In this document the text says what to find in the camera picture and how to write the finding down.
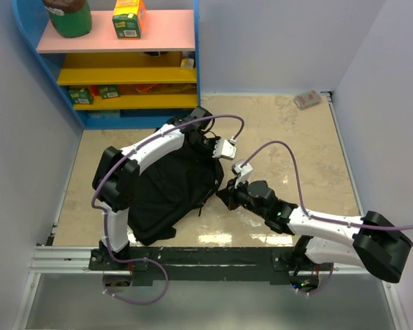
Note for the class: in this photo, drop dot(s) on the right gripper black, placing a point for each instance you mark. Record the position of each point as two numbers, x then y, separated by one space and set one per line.
228 195

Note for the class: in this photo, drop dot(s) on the orange snack packet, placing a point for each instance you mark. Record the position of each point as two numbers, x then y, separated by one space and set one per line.
145 88

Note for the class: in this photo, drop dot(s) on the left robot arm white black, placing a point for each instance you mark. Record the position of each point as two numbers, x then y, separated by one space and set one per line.
119 170

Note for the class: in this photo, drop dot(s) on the grey red packet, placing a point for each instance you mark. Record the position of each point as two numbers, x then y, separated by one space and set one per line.
307 99

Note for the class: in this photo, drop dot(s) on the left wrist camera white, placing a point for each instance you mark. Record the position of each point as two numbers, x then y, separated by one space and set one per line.
224 149

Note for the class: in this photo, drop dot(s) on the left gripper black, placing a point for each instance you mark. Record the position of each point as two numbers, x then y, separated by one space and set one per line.
213 139

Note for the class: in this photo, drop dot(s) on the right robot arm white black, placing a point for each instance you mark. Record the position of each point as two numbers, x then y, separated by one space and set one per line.
370 242

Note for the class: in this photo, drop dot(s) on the green small box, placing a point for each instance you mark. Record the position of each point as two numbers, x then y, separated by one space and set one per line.
81 96
108 91

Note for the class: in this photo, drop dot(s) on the green brown bag on shelf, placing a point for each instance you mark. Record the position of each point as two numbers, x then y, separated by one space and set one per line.
70 19

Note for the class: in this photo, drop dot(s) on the green small box right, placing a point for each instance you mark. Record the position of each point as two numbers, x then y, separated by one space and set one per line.
108 91

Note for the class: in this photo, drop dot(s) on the black student backpack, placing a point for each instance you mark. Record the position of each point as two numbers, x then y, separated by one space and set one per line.
168 190

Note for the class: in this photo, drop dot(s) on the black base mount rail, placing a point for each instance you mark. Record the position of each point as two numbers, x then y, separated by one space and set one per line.
266 264

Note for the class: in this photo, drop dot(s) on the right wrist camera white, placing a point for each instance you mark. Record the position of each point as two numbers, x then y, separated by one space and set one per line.
242 171

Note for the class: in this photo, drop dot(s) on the blue shelf unit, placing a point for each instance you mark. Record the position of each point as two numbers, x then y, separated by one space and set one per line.
100 58

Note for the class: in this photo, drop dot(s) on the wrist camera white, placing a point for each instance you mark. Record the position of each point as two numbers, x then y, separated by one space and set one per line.
224 149
242 171

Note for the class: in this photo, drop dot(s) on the small yellow white box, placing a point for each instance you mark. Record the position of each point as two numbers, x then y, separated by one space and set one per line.
187 63

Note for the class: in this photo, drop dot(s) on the green small box left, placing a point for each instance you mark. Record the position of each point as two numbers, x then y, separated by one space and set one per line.
81 96

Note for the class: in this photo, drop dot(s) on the yellow green box on shelf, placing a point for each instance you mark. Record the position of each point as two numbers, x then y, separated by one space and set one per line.
129 18

